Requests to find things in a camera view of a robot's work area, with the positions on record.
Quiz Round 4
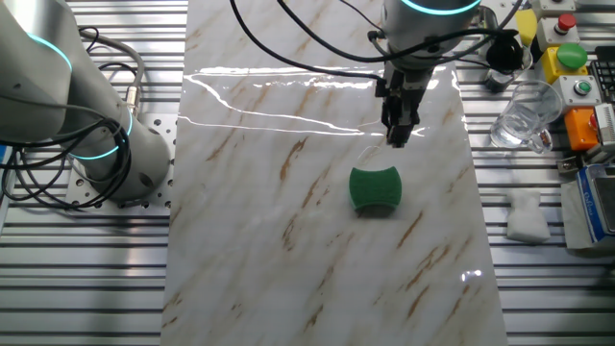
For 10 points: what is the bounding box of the white ribbed device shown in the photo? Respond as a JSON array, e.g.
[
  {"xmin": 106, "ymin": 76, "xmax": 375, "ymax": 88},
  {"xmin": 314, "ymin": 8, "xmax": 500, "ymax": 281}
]
[{"xmin": 593, "ymin": 103, "xmax": 615, "ymax": 148}]

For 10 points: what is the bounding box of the black keyboard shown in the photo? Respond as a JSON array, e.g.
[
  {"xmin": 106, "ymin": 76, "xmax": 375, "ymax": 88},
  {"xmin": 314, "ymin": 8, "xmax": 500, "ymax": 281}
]
[{"xmin": 589, "ymin": 45, "xmax": 615, "ymax": 105}]

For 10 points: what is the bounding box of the grey cable metal connector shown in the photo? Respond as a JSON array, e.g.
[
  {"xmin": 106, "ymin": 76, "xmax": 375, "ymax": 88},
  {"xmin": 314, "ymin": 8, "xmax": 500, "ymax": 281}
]
[{"xmin": 81, "ymin": 31, "xmax": 146, "ymax": 117}]

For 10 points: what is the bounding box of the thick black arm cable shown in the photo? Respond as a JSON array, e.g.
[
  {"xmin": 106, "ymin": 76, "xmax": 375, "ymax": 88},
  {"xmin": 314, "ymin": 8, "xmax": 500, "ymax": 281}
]
[{"xmin": 228, "ymin": 0, "xmax": 386, "ymax": 81}]

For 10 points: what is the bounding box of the grey box red button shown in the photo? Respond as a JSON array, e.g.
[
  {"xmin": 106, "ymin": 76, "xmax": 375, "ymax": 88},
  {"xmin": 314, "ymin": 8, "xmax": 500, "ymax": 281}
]
[{"xmin": 536, "ymin": 12, "xmax": 581, "ymax": 49}]

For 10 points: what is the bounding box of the white folded cloth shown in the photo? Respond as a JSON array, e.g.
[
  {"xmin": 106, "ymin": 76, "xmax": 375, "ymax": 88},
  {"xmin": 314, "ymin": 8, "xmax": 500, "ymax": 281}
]
[{"xmin": 504, "ymin": 189, "xmax": 552, "ymax": 244}]

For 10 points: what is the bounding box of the small metal bracket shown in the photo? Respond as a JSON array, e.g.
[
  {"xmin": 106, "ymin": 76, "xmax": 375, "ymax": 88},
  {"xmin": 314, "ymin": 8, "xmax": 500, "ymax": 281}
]
[{"xmin": 556, "ymin": 154, "xmax": 580, "ymax": 174}]

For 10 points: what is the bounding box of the orange box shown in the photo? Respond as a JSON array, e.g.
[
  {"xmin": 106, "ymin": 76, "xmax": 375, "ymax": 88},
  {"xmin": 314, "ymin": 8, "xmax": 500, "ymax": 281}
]
[{"xmin": 564, "ymin": 106, "xmax": 601, "ymax": 153}]

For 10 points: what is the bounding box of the black cable bundle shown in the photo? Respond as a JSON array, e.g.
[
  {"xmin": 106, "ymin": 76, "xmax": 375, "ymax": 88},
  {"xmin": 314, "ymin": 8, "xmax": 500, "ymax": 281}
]
[{"xmin": 0, "ymin": 117, "xmax": 134, "ymax": 212}]

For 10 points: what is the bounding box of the marble pattern board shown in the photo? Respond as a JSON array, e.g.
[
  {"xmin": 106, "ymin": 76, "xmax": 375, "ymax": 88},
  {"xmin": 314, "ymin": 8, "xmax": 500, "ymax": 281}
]
[{"xmin": 160, "ymin": 0, "xmax": 508, "ymax": 346}]

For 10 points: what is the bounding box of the black cable with plug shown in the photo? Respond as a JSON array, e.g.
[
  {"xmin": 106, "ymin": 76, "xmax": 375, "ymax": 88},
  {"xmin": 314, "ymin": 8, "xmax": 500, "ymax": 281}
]
[{"xmin": 277, "ymin": 0, "xmax": 525, "ymax": 76}]

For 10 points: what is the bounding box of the clear glass mug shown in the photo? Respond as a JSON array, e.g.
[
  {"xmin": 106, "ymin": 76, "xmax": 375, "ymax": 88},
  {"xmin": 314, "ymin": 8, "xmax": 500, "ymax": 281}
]
[{"xmin": 489, "ymin": 79, "xmax": 564, "ymax": 155}]

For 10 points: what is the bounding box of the green sponge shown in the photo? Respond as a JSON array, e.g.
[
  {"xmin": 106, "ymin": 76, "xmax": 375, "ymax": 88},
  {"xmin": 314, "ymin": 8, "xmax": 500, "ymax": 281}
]
[{"xmin": 348, "ymin": 165, "xmax": 403, "ymax": 212}]

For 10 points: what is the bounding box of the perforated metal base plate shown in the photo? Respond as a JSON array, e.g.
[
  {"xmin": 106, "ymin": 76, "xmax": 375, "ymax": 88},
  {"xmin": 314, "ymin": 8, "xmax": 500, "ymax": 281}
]
[{"xmin": 64, "ymin": 112, "xmax": 175, "ymax": 211}]

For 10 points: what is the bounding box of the small clear glass cup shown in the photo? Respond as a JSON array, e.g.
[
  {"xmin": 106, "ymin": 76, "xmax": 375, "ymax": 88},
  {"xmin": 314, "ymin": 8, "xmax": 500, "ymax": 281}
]
[{"xmin": 482, "ymin": 45, "xmax": 534, "ymax": 93}]

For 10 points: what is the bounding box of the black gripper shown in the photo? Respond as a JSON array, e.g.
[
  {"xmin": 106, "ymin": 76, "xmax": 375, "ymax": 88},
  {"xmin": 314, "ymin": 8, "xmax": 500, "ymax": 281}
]
[{"xmin": 376, "ymin": 62, "xmax": 435, "ymax": 148}]

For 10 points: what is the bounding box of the blue white digital scale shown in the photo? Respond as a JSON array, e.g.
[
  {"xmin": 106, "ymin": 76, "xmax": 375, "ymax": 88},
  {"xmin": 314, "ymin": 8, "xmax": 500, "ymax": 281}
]
[{"xmin": 575, "ymin": 162, "xmax": 615, "ymax": 246}]

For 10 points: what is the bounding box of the grey box small green button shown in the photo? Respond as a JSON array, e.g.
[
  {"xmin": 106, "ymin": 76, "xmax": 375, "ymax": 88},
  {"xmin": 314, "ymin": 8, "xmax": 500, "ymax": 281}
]
[{"xmin": 552, "ymin": 75, "xmax": 603, "ymax": 110}]

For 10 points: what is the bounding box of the plain grey switch box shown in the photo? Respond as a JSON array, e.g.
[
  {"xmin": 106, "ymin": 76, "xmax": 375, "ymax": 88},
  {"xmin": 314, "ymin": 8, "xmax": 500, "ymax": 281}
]
[{"xmin": 530, "ymin": 0, "xmax": 578, "ymax": 18}]

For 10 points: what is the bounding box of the yellow box green button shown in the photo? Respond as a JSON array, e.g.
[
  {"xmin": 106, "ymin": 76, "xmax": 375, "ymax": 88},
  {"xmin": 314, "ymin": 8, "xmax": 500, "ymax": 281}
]
[{"xmin": 540, "ymin": 42, "xmax": 590, "ymax": 86}]

